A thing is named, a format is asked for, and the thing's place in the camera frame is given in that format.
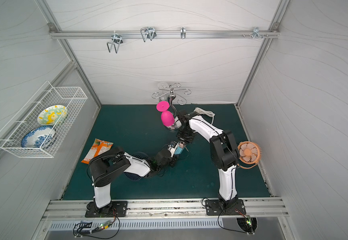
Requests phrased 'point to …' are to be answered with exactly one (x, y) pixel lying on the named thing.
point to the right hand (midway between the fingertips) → (181, 141)
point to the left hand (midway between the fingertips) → (177, 153)
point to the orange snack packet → (98, 147)
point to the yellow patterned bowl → (52, 115)
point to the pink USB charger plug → (181, 144)
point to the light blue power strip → (178, 150)
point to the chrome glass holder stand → (172, 93)
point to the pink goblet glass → (167, 117)
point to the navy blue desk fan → (143, 156)
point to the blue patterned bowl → (39, 137)
